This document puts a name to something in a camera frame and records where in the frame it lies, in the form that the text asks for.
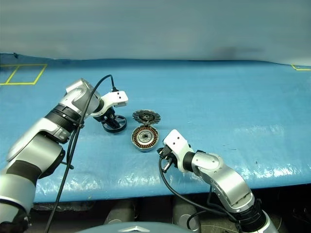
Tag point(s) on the dark rounded shape under table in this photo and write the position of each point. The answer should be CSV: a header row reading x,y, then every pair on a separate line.
x,y
120,213
185,213

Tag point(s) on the grey robot torso with logo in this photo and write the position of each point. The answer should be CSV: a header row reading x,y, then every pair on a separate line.
x,y
136,229

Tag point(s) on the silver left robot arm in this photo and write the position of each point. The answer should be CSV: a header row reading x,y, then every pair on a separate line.
x,y
36,145

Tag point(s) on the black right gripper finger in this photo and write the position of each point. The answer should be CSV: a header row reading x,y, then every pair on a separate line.
x,y
166,166

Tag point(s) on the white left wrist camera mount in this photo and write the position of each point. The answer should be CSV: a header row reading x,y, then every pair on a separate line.
x,y
116,97

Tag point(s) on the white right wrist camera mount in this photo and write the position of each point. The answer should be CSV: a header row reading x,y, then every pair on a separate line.
x,y
175,140

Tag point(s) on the grey finned rotor disc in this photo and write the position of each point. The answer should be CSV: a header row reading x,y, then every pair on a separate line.
x,y
145,117

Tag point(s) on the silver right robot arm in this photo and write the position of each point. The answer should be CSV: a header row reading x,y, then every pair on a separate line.
x,y
226,179

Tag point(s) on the blue plastic table cover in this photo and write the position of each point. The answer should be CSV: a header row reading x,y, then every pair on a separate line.
x,y
218,97

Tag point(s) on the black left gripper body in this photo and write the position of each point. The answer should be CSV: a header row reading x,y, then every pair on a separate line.
x,y
108,117

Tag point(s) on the silver motor stator copper windings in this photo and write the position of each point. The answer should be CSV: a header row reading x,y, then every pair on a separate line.
x,y
145,138

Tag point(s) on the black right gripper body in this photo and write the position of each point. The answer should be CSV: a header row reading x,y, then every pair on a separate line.
x,y
166,153

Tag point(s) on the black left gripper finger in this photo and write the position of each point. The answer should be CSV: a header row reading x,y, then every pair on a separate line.
x,y
115,123
106,126

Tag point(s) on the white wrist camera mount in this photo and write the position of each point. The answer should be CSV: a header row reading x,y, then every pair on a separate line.
x,y
116,97
175,140

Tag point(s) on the dark spoked wheel disc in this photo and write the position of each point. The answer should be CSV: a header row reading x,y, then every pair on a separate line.
x,y
115,131

